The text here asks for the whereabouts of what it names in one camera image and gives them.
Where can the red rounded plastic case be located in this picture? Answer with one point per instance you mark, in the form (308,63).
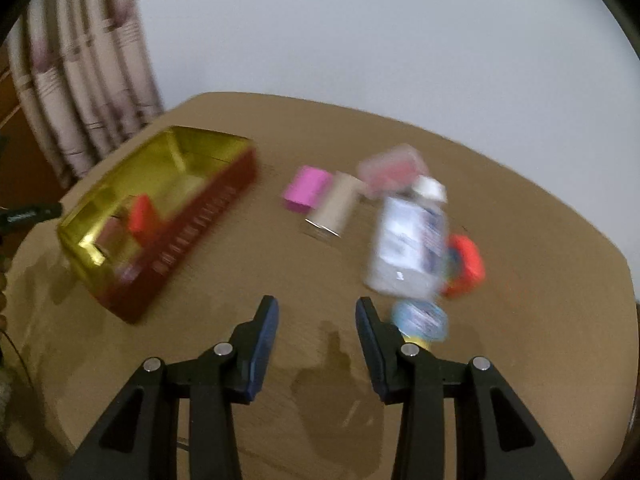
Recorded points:
(465,269)

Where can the gold ribbed rectangular box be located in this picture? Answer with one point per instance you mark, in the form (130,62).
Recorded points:
(330,219)

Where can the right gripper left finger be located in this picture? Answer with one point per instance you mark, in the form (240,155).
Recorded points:
(136,437)

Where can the pink rectangular block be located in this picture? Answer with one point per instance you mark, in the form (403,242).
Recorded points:
(306,189)

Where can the beige patterned curtain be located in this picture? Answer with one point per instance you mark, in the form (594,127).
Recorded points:
(83,78)

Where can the small clear case red contents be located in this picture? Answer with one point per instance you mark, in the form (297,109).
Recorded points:
(391,172)

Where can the clear plastic labelled box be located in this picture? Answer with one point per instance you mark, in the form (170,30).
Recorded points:
(408,250)

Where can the yellow striped cube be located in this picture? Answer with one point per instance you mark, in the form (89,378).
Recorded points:
(423,344)

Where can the red gold toffee tin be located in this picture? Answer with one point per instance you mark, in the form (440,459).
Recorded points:
(193,177)

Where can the brown wooden door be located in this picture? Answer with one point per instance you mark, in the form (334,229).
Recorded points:
(26,177)

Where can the small tan block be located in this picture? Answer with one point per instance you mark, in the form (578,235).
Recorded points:
(113,238)

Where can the blue cartoon tin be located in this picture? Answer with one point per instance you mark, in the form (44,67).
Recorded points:
(420,320)

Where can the white cube block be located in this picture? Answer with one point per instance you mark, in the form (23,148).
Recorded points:
(427,190)

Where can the red rectangular block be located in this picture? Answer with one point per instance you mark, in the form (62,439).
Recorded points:
(144,222)

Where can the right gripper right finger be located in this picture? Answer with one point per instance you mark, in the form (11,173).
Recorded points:
(497,437)

